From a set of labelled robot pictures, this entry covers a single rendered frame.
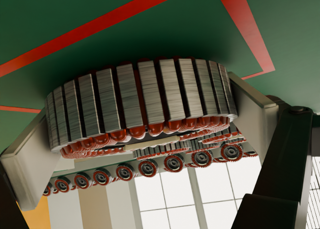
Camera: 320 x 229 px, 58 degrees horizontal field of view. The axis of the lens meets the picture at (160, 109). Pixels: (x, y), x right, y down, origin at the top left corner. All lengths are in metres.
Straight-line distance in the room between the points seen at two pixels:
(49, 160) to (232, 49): 0.12
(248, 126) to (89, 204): 3.79
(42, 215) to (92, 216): 0.62
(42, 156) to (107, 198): 3.58
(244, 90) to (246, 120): 0.02
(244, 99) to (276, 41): 0.04
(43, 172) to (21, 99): 0.05
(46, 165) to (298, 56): 0.18
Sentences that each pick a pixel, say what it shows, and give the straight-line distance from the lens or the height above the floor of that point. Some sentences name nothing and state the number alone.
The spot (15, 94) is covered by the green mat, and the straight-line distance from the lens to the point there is 0.18.
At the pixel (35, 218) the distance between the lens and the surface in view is 3.62.
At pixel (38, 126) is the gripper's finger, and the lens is 0.17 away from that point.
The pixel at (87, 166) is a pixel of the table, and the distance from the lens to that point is 1.71.
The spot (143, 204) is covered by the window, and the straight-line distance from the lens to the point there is 7.76.
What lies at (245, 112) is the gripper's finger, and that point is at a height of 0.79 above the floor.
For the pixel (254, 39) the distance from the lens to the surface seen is 0.16.
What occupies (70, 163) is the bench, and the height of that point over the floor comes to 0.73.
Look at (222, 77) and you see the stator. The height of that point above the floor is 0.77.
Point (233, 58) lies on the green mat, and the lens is 0.18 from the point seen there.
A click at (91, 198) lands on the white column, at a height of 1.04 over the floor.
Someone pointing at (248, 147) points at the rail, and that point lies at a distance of 1.49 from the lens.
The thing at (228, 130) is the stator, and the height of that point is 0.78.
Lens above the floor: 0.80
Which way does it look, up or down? 11 degrees down
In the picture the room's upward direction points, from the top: 169 degrees clockwise
